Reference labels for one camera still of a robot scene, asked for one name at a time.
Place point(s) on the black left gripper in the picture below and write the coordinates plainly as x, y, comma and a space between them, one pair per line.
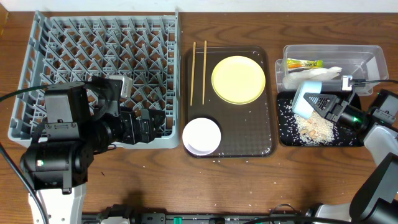
145, 134

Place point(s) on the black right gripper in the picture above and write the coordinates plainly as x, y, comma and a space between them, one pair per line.
333, 107

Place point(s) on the light blue bowl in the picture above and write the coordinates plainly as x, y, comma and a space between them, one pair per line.
299, 105

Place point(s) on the white tissue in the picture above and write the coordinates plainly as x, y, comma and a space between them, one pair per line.
293, 79

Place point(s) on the green snack wrapper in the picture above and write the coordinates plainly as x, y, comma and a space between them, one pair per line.
299, 63

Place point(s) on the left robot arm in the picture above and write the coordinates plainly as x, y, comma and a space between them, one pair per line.
83, 120

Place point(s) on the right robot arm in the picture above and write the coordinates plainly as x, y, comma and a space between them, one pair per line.
375, 201

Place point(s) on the black waste tray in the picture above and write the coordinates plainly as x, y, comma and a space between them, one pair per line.
286, 133

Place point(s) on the rice and nutshell pile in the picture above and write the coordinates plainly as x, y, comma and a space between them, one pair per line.
314, 129

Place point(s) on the white bowl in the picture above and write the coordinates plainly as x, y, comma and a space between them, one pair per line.
201, 136

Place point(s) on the clear plastic bin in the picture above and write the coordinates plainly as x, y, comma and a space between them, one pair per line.
365, 62

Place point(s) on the dark brown serving tray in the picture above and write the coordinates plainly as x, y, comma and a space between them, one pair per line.
246, 130

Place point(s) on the yellow plate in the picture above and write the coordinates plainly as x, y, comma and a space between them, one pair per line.
238, 80

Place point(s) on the grey dish rack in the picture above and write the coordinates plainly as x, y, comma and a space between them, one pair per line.
69, 49

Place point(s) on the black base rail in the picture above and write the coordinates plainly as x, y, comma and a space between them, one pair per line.
153, 216

